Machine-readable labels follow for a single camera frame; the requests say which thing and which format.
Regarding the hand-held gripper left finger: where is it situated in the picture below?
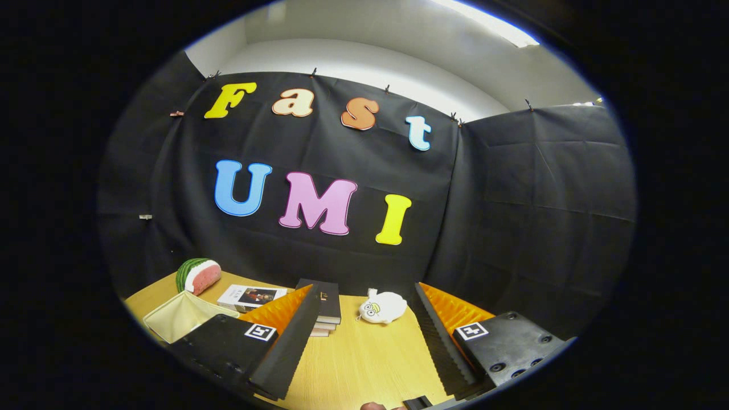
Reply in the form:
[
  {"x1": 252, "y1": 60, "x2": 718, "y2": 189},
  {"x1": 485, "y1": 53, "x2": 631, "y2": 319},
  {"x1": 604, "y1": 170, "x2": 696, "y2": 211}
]
[{"x1": 169, "y1": 285, "x2": 323, "y2": 401}]

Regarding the white plush toy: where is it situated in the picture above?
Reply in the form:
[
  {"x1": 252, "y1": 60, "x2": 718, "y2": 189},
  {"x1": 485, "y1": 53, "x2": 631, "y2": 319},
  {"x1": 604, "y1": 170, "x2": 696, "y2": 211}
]
[{"x1": 358, "y1": 288, "x2": 408, "y2": 325}]

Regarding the watermelon slice toy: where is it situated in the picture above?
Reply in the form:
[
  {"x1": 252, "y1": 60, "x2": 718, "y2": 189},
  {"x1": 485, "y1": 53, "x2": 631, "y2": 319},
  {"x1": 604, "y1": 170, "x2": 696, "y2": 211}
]
[{"x1": 175, "y1": 258, "x2": 222, "y2": 296}]

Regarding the white book with portrait cover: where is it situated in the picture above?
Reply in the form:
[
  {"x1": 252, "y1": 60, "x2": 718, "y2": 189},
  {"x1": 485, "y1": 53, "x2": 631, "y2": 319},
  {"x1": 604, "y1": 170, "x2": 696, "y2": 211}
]
[{"x1": 217, "y1": 284, "x2": 288, "y2": 313}]

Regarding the black hardcover book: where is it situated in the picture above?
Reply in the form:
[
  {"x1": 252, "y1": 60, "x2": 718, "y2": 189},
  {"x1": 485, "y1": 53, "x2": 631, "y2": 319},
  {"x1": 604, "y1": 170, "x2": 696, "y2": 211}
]
[{"x1": 296, "y1": 278, "x2": 341, "y2": 324}]

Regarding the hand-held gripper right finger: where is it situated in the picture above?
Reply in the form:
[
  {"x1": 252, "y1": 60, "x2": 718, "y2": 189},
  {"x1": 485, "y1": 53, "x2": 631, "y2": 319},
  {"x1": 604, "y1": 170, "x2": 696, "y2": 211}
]
[{"x1": 414, "y1": 282, "x2": 576, "y2": 399}]

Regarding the beige fabric storage box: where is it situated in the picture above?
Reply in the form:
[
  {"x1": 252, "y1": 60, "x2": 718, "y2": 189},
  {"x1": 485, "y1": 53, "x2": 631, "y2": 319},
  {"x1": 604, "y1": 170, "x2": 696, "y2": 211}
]
[{"x1": 142, "y1": 290, "x2": 240, "y2": 344}]

